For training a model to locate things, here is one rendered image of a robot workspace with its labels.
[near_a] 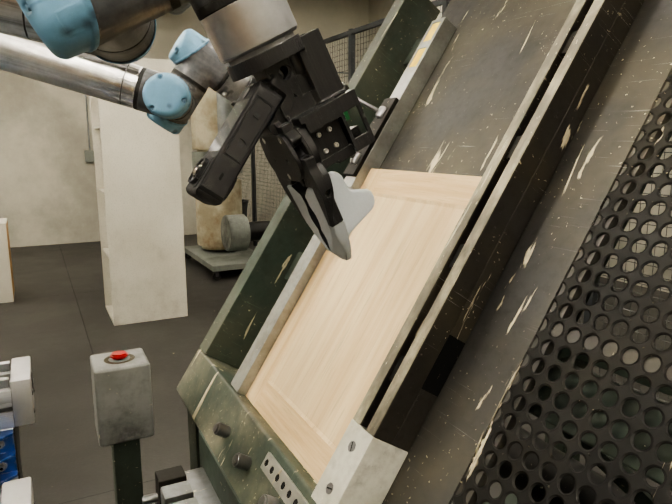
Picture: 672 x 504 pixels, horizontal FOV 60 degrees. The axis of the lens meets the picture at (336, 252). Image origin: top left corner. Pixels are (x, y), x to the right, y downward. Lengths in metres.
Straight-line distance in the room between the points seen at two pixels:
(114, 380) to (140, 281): 3.52
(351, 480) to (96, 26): 0.63
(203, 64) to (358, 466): 0.79
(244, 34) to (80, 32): 0.13
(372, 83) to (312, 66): 1.05
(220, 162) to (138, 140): 4.29
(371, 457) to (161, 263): 4.17
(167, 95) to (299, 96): 0.54
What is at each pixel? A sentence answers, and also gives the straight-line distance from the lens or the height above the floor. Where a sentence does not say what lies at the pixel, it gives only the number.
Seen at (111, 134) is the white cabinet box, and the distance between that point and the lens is 4.77.
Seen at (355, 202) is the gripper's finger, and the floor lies 1.37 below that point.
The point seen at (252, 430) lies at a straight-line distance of 1.15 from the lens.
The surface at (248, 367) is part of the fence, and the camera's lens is 1.29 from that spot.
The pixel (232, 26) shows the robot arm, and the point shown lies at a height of 1.51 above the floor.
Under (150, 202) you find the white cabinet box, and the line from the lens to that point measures 4.82.
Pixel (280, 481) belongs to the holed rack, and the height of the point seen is 0.89.
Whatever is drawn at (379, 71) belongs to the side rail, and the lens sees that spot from 1.61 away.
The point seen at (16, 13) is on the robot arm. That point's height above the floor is 1.54.
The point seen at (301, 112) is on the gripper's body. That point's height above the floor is 1.45.
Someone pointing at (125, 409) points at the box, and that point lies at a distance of 1.44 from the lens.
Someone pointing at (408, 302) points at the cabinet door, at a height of 1.16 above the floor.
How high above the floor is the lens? 1.42
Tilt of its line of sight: 11 degrees down
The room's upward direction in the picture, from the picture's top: straight up
